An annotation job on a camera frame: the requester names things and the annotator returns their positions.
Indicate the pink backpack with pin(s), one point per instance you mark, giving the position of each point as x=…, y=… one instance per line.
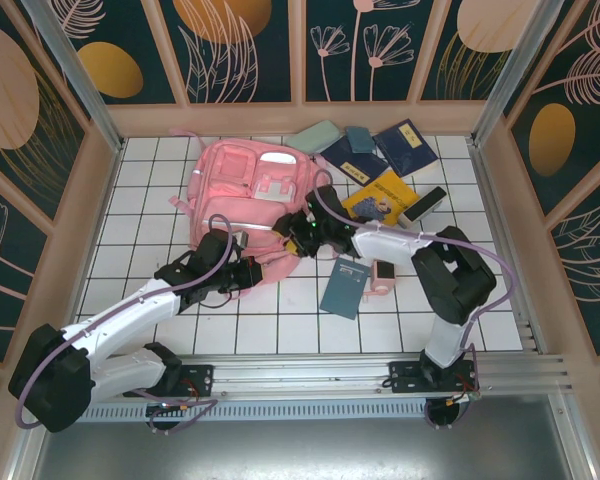
x=230, y=210

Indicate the thin navy book yellow label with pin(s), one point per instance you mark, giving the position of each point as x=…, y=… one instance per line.
x=342, y=155

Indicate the mint green pencil case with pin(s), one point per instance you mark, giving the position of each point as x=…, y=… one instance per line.
x=315, y=135

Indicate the small teal notebook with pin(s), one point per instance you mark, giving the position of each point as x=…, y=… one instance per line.
x=359, y=139

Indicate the thick navy book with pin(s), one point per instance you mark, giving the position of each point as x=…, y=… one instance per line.
x=405, y=155

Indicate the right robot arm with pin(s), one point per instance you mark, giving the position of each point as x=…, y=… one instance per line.
x=455, y=280

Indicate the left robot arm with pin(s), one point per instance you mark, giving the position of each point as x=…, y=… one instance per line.
x=130, y=310

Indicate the large teal notebook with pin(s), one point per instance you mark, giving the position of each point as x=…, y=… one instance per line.
x=342, y=295

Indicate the small pink cube toy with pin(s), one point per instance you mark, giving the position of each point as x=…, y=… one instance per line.
x=382, y=272

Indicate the black board eraser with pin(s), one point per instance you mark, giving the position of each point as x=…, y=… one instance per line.
x=422, y=202

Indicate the black electronics module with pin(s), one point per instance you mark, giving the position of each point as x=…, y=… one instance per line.
x=162, y=420
x=445, y=415

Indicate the grey metal panel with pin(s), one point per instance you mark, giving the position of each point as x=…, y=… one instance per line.
x=300, y=450

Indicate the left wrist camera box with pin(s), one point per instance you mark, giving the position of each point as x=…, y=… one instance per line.
x=241, y=239

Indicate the aluminium mounting rail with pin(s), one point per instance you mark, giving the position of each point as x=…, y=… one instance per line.
x=300, y=372

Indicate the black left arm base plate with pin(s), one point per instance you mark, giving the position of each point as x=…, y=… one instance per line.
x=200, y=377

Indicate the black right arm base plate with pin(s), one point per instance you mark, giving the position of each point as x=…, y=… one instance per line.
x=405, y=377

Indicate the aluminium side rail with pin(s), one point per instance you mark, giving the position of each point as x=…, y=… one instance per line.
x=492, y=200

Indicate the aluminium frame post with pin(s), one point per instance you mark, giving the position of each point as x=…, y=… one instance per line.
x=77, y=75
x=517, y=65

